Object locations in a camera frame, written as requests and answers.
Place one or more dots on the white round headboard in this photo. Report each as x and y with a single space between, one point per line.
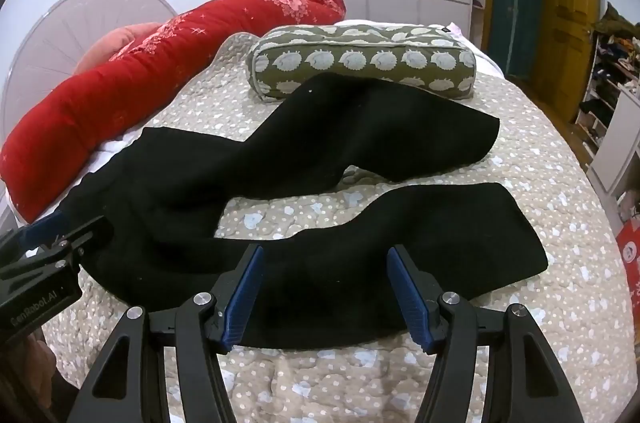
75 18

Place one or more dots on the black pants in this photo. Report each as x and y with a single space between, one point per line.
350 143

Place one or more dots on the white open shelf unit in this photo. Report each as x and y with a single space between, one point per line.
610 103

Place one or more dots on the red floral quilt roll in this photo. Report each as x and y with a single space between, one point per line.
100 88

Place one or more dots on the person's left hand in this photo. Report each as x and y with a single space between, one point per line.
37 360

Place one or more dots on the pink pillow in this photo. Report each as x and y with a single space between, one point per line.
110 43

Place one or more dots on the red box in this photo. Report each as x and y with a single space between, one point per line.
630 253

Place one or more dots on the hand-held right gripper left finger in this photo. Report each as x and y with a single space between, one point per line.
245 293

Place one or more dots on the beige quilted bedspread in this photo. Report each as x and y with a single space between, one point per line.
500 128

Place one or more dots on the yellow wooden door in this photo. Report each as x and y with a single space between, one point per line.
565 28

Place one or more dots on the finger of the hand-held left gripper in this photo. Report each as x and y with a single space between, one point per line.
45 227
87 235

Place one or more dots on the green hedgehog print bolster pillow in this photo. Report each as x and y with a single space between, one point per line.
350 53

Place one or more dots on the white bed sheet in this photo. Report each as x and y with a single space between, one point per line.
112 148

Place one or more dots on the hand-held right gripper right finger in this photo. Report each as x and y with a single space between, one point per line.
407 298

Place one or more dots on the dark green clothes pile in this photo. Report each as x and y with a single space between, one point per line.
620 23

